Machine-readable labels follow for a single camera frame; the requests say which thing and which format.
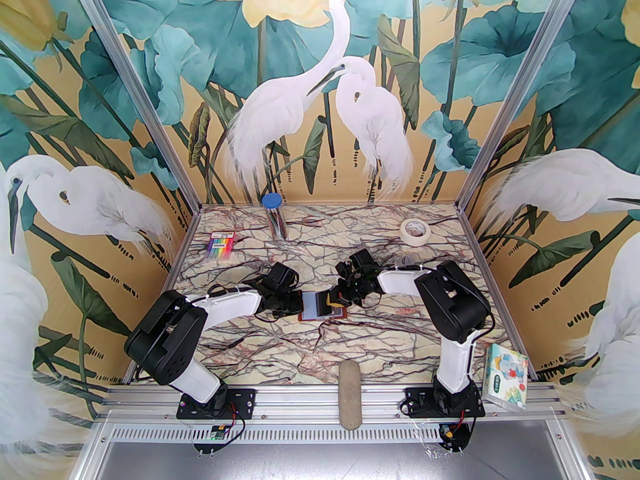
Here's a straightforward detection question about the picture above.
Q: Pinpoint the brown leather card holder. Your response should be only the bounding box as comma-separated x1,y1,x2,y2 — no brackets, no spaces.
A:
298,290,349,323

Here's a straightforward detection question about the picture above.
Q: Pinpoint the printed tissue pack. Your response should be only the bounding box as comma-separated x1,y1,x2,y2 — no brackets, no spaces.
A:
482,344,530,411

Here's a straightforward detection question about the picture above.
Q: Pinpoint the beige masking tape roll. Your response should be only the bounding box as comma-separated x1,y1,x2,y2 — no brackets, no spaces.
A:
400,219,432,244

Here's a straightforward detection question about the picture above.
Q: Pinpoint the aluminium table side rail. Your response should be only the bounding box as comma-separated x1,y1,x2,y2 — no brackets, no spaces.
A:
121,205,203,385
457,205,538,383

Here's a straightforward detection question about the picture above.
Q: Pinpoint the pack of coloured markers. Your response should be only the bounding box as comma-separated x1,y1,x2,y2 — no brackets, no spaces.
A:
204,230,236,261

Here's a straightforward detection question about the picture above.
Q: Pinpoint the beige oblong pad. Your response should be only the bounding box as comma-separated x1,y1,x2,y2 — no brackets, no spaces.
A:
337,360,363,430

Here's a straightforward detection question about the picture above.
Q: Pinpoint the small green circuit board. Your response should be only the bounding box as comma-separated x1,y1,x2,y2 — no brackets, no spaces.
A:
194,422,236,456

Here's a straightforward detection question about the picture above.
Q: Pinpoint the small board with yellow connector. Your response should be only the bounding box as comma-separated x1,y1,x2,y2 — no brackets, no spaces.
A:
436,420,475,453

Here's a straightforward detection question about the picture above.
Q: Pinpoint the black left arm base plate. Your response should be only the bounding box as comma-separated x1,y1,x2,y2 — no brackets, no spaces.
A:
176,388,257,421

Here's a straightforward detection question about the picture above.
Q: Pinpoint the aluminium frame post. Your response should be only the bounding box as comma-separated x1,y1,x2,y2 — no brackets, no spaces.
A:
456,0,587,209
64,0,205,208

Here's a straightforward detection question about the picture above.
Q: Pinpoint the clear jar with blue lid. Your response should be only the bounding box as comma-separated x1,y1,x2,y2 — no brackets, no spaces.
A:
261,193,288,241

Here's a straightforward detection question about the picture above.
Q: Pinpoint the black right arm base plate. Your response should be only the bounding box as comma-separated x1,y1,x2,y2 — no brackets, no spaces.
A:
404,387,486,419

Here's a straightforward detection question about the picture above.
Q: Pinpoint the aluminium front rail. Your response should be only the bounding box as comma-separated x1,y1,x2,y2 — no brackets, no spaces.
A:
95,383,571,424

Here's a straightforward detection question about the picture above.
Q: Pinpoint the slotted metal panel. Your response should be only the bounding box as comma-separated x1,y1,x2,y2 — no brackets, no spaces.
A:
75,420,593,480

